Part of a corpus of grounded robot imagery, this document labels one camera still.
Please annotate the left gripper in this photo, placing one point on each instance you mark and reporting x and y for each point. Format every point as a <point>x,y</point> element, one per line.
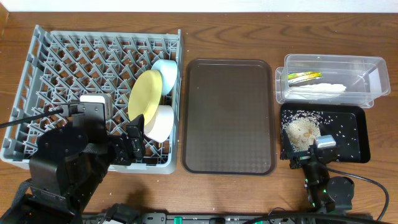
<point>125,148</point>

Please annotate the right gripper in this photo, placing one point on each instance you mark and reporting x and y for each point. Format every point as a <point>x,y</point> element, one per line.
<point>287,154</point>

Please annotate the pink bowl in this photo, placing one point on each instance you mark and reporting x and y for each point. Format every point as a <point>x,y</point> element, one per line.
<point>160,126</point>

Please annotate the yellow plate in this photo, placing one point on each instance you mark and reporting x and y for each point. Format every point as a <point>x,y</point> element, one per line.
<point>145,96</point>

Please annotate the white napkin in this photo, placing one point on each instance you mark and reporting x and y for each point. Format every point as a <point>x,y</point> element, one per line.
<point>314,92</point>

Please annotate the green snack wrapper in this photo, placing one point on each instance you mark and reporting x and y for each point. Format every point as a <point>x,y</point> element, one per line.
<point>296,78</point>

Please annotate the light blue bowl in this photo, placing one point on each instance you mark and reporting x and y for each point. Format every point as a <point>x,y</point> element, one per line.
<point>168,70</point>

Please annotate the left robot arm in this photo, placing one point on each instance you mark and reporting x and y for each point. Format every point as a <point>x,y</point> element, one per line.
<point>70,163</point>

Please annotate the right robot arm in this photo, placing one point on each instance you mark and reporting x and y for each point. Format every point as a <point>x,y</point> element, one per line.
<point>327,194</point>

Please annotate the black waste tray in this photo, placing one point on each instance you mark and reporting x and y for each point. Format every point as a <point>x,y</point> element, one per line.
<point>364,154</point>

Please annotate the rice and nut scraps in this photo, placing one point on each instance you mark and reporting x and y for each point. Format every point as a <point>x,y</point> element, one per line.
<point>302,128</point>

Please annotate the clear plastic bin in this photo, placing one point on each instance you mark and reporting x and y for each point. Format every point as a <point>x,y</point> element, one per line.
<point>365,78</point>

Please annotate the dark brown serving tray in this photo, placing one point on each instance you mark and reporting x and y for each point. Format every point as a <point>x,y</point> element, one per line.
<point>229,120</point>

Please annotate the grey plastic dish rack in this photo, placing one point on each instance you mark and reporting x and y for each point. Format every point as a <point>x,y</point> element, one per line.
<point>62,65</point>

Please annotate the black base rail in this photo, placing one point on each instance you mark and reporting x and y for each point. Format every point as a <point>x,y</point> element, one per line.
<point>121,213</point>

